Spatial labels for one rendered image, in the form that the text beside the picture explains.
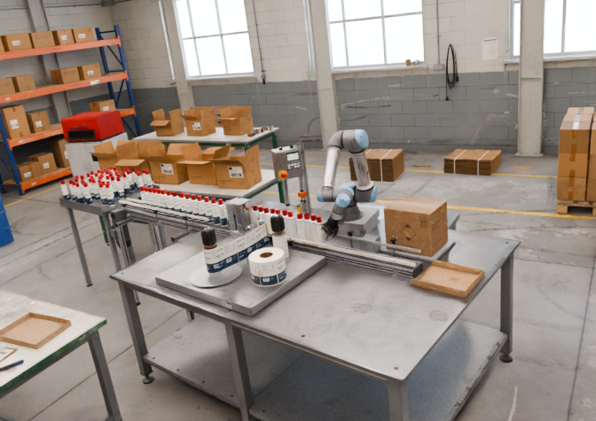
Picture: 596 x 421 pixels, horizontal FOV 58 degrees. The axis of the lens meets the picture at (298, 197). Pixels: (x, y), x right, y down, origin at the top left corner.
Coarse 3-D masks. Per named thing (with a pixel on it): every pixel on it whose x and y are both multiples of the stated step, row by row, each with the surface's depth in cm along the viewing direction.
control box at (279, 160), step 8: (272, 152) 341; (280, 152) 337; (272, 160) 346; (280, 160) 338; (296, 160) 341; (280, 168) 340; (296, 168) 343; (280, 176) 341; (288, 176) 343; (296, 176) 344
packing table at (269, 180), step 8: (264, 176) 539; (272, 176) 536; (160, 184) 557; (168, 184) 553; (184, 184) 546; (192, 184) 542; (200, 184) 539; (256, 184) 516; (264, 184) 517; (272, 184) 537; (280, 184) 550; (184, 192) 523; (192, 192) 518; (200, 192) 513; (208, 192) 510; (216, 192) 507; (224, 192) 504; (232, 192) 501; (240, 192) 498; (248, 192) 496; (256, 192) 515; (280, 192) 553; (216, 200) 512; (224, 200) 506; (280, 200) 557; (104, 224) 616; (104, 232) 620
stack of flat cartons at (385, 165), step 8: (368, 152) 765; (376, 152) 760; (384, 152) 755; (392, 152) 750; (400, 152) 751; (352, 160) 745; (368, 160) 734; (376, 160) 729; (384, 160) 724; (392, 160) 719; (400, 160) 750; (352, 168) 749; (368, 168) 738; (376, 168) 733; (384, 168) 728; (392, 168) 722; (400, 168) 749; (352, 176) 753; (376, 176) 737; (384, 176) 732; (392, 176) 726
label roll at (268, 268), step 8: (264, 248) 309; (272, 248) 307; (248, 256) 301; (256, 256) 299; (264, 256) 304; (272, 256) 297; (280, 256) 296; (256, 264) 292; (264, 264) 291; (272, 264) 292; (280, 264) 295; (256, 272) 294; (264, 272) 292; (272, 272) 293; (280, 272) 296; (256, 280) 297; (264, 280) 294; (272, 280) 294; (280, 280) 297
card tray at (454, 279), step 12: (432, 264) 306; (444, 264) 301; (456, 264) 296; (420, 276) 296; (432, 276) 294; (444, 276) 293; (456, 276) 291; (468, 276) 290; (480, 276) 283; (432, 288) 280; (444, 288) 275; (456, 288) 279; (468, 288) 272
